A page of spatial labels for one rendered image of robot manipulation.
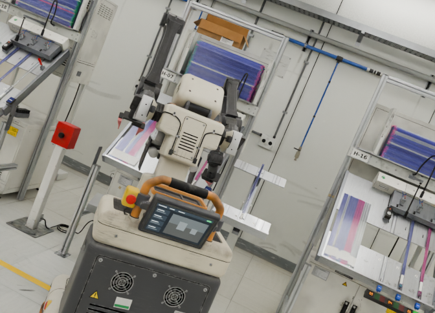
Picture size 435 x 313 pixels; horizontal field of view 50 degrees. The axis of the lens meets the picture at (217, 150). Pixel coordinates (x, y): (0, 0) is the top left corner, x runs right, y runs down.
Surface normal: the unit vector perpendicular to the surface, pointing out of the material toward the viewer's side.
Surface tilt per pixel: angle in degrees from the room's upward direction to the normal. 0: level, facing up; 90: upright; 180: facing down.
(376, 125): 90
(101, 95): 90
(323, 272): 90
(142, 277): 90
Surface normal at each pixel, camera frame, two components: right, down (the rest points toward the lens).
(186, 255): 0.22, 0.20
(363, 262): 0.13, -0.63
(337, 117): -0.20, 0.03
